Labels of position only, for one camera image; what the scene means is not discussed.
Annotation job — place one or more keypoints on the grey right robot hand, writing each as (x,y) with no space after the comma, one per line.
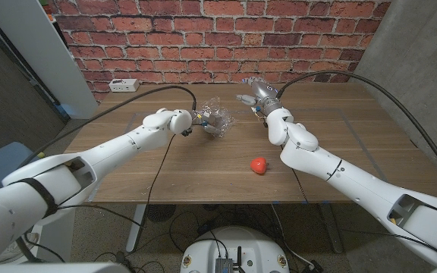
(262,95)

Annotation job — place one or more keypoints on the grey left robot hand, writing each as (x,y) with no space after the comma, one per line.
(207,120)

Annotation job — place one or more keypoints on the clear plastic wrap sheet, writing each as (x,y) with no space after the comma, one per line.
(222,113)

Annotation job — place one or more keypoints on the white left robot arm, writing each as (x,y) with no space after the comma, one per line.
(70,170)

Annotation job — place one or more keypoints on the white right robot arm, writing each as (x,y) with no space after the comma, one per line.
(355,182)

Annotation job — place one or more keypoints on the red cap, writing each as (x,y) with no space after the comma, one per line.
(258,165)

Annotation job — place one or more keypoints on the brick print backdrop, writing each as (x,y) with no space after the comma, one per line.
(218,38)

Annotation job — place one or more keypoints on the white power strip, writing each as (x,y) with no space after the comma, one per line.
(123,85)

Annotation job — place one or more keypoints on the black round floor fan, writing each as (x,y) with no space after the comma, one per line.
(159,213)

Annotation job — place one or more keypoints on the white table leg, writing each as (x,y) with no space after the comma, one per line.
(136,227)

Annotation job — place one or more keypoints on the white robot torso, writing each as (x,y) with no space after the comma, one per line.
(256,250)

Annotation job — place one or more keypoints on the grey table leg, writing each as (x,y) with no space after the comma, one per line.
(332,231)

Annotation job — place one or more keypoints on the yellow green tennis ball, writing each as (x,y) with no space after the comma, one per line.
(41,154)

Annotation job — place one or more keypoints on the white robot chest panel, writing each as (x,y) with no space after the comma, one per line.
(51,268)

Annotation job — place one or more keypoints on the grey sneaker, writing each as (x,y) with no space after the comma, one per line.
(13,252)

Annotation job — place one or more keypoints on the white wall panel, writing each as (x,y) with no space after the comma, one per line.
(40,49)

